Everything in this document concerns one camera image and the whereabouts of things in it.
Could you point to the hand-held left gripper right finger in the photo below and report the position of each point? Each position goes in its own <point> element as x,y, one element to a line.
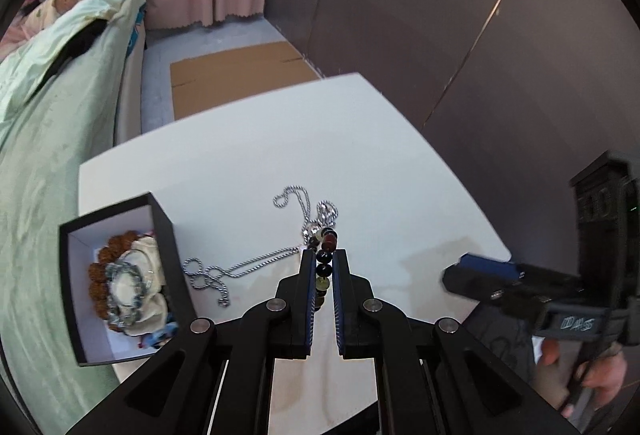
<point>341,305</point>

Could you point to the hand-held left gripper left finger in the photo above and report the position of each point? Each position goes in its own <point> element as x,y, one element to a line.
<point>305,300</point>

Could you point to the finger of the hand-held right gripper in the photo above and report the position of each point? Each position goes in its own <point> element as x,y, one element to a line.
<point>480,287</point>
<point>492,265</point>

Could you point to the black jewelry box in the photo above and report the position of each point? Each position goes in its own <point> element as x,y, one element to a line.
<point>172,255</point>

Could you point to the white sheer pouch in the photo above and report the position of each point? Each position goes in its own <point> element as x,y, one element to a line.
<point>145,250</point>

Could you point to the person's right hand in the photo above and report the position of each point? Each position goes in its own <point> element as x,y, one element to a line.
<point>605,372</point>

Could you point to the white table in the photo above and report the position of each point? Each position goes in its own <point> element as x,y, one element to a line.
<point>300,140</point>

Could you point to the dark brown wardrobe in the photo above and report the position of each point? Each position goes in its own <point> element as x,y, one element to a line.
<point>450,40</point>

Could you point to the brown cardboard sheet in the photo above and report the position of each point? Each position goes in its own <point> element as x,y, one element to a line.
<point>235,75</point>

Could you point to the bed with green sheet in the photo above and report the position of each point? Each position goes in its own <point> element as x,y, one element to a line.
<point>45,195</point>

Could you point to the dark cloth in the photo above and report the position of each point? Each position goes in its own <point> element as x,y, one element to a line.
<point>85,37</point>

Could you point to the light green duvet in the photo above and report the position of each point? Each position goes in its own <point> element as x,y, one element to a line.
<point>45,55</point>

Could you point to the bear print pillow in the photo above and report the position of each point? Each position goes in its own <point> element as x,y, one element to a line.
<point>55,7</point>

